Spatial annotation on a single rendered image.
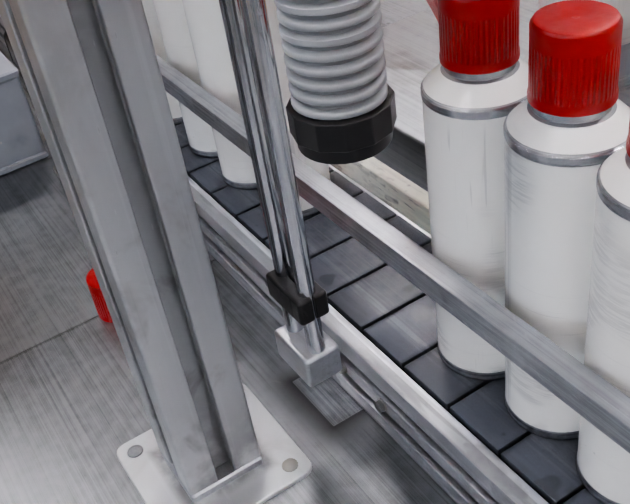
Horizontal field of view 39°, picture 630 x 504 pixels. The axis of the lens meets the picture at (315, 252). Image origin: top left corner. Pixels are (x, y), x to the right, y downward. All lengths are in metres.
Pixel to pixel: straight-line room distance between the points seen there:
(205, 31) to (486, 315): 0.29
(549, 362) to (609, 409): 0.03
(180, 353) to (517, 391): 0.17
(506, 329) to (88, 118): 0.19
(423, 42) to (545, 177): 0.49
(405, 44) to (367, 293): 0.35
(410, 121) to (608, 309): 0.38
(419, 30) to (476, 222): 0.46
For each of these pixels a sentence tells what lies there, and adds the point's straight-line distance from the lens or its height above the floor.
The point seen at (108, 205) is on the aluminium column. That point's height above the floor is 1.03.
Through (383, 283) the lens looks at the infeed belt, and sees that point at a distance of 0.54.
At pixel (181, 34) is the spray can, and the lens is 0.65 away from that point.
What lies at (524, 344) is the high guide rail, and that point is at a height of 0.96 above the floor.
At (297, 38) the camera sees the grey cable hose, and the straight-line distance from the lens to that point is 0.26.
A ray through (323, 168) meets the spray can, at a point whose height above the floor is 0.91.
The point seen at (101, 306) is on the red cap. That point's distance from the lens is 0.63.
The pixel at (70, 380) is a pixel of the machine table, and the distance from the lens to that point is 0.60.
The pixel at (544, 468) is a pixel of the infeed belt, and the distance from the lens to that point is 0.44.
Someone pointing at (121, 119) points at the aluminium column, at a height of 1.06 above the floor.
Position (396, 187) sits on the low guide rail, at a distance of 0.56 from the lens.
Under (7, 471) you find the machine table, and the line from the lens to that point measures 0.57.
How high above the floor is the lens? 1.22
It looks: 37 degrees down
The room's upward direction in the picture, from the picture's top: 10 degrees counter-clockwise
